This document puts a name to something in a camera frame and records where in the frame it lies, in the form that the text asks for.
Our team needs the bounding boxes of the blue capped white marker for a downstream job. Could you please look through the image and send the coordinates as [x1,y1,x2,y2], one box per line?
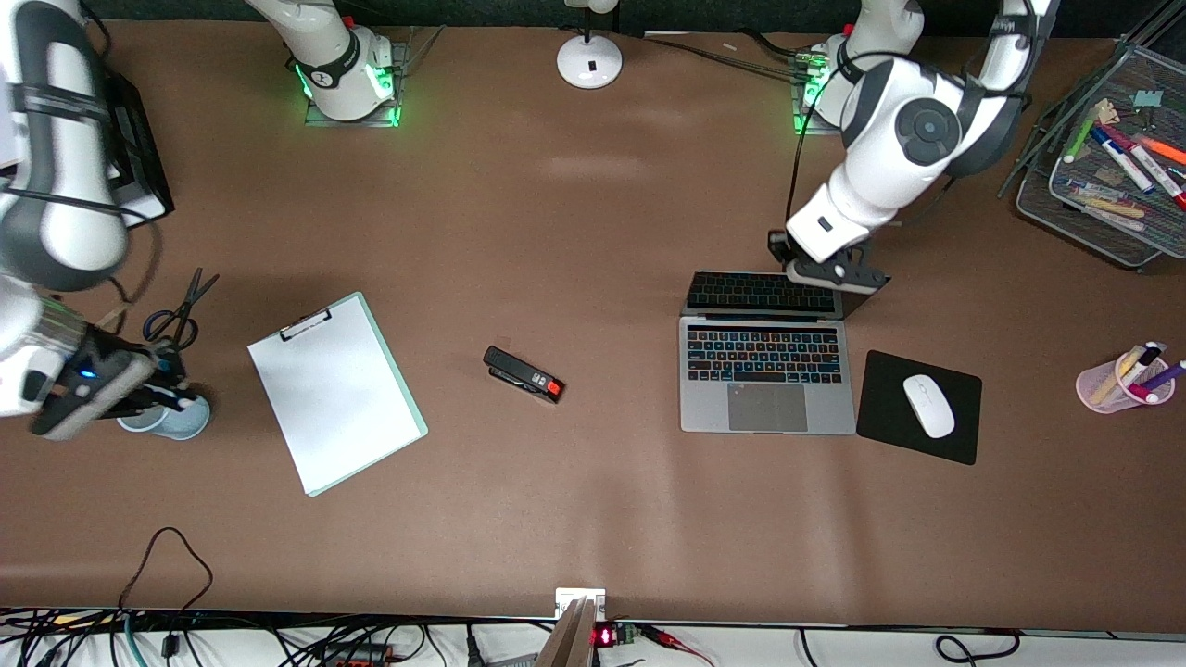
[1090,125,1156,195]

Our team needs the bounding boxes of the black stapler with red tip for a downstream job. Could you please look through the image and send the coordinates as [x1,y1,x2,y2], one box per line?
[483,346,565,405]

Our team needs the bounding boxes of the white paper sheet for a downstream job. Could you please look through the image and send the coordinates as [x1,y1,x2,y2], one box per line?
[111,162,160,221]

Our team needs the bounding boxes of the pink mesh pen cup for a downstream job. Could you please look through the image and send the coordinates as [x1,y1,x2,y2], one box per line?
[1076,350,1176,414]

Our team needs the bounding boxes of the yellow pen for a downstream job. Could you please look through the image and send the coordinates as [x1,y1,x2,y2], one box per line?
[1075,196,1150,221]

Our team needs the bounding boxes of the white lamp base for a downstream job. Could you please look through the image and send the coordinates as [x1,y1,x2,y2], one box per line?
[556,0,624,91]

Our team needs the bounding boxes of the purple marker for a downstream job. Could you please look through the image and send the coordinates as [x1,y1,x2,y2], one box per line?
[1138,360,1186,396]

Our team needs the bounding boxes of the small white box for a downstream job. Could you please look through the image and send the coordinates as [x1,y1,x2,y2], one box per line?
[555,588,607,620]

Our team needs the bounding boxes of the wooden post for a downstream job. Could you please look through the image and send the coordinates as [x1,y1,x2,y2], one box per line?
[535,598,597,667]

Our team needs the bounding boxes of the yellow highlighter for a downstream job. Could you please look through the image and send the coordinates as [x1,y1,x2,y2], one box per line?
[1091,352,1146,406]

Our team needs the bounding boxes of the orange highlighter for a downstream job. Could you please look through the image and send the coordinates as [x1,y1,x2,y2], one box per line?
[1138,134,1186,168]

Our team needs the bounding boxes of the black looped cable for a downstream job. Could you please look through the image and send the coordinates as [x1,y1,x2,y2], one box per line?
[119,526,216,661]

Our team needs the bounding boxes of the white computer mouse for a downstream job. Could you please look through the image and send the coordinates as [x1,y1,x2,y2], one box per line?
[902,373,956,439]

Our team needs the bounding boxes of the black solid desk tray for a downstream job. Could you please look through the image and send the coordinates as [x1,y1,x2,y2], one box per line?
[100,69,176,228]

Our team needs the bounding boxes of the teal clipboard with white paper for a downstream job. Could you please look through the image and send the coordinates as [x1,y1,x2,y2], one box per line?
[246,291,429,497]

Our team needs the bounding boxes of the orange black connector strip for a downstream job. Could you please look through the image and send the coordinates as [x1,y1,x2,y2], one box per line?
[320,644,395,667]

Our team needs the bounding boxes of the black wire mesh tray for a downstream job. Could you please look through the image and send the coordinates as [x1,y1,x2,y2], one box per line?
[997,35,1186,275]

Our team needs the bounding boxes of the black scissors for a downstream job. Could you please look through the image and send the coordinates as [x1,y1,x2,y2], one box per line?
[142,268,221,352]

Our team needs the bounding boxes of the black mouse pad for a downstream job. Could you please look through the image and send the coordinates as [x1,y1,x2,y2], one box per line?
[855,349,983,466]

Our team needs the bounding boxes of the white marker with black cap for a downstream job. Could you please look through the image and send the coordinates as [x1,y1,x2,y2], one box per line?
[1117,342,1165,386]

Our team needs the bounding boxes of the black coiled cable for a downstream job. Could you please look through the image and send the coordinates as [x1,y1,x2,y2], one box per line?
[934,629,1023,664]

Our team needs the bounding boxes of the black table cable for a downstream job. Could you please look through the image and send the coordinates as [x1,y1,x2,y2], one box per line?
[639,31,821,80]

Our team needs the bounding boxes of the red tipped white marker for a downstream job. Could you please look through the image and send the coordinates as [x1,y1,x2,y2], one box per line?
[1124,139,1186,212]

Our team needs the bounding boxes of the green marker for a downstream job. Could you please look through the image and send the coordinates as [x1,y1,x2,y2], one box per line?
[1062,113,1102,166]

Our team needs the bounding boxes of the red wire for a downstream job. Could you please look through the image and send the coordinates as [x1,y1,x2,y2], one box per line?
[639,625,716,667]

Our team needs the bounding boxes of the light blue mesh cup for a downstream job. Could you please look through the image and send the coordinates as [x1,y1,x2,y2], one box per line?
[115,391,211,441]

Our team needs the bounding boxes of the silver laptop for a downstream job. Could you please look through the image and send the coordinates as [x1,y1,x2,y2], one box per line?
[679,269,892,435]

